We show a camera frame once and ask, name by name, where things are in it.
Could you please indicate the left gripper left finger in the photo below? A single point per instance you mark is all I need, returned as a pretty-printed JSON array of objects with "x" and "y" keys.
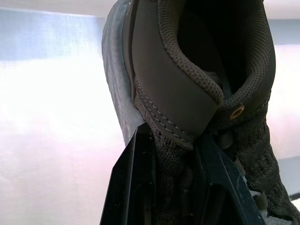
[{"x": 131, "y": 182}]

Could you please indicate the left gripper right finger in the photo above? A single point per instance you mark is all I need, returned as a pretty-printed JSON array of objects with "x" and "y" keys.
[{"x": 220, "y": 178}]

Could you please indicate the large olive knit shoe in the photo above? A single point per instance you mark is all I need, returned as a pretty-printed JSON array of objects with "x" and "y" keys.
[{"x": 178, "y": 77}]

